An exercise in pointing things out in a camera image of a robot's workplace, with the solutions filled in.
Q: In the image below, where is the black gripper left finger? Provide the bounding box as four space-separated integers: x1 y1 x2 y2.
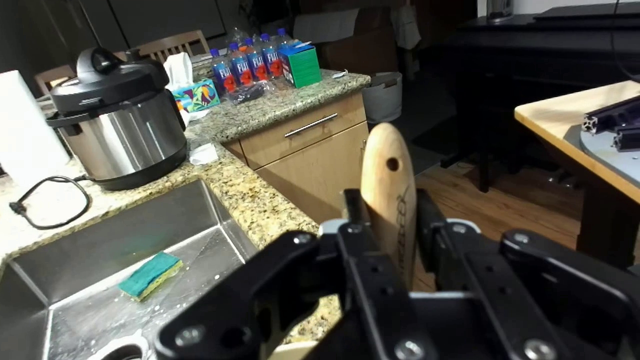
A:
153 188 428 360

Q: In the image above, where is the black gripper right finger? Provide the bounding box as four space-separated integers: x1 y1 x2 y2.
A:
415 188 640 360

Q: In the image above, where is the wooden spoon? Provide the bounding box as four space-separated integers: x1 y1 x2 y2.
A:
358 120 419 290

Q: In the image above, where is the green dish sponge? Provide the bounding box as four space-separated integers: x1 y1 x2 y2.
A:
115 250 186 303

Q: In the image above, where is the stainless steel sink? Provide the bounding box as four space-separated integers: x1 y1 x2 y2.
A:
0 178 264 360

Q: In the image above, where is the light wood base cabinet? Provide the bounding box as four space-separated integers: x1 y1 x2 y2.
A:
222 87 371 225

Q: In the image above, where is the crumpled white paper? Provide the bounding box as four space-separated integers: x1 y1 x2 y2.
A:
188 141 222 168

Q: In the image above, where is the grey mounting plate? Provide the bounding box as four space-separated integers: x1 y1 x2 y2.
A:
561 120 640 190

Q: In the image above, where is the wooden table with black legs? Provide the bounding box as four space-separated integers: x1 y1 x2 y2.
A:
512 78 640 271

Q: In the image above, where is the black aluminium extrusion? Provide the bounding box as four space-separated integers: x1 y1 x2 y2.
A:
611 126 640 151
580 93 640 135

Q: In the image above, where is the colourful tissue box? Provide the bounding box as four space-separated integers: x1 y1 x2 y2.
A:
161 49 224 115

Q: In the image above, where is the steel pressure cooker black lid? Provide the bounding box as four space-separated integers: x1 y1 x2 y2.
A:
43 45 192 191

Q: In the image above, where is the red drink bottle blue cap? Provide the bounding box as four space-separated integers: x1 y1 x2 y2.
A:
274 26 296 49
207 45 240 100
243 35 274 83
259 30 288 79
227 42 258 89

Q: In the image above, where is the green box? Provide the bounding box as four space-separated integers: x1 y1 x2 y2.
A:
283 42 324 89

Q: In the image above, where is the grey trash bin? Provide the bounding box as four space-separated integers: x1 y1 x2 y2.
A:
361 69 405 126

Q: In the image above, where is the black piano furniture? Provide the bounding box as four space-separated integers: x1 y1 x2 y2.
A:
435 0 640 196

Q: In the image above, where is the wooden dining chair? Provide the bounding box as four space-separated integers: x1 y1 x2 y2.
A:
114 27 212 66
31 62 77 95

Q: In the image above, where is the pale wooden cutting board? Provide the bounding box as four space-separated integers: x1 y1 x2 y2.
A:
0 68 71 190

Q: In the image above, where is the large dark window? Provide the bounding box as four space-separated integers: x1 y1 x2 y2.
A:
106 0 229 48

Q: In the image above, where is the metal drawer handle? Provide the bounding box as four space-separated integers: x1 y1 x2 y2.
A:
283 109 341 139

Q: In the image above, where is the black cooker power cord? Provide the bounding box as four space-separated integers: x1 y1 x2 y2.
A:
8 173 93 232

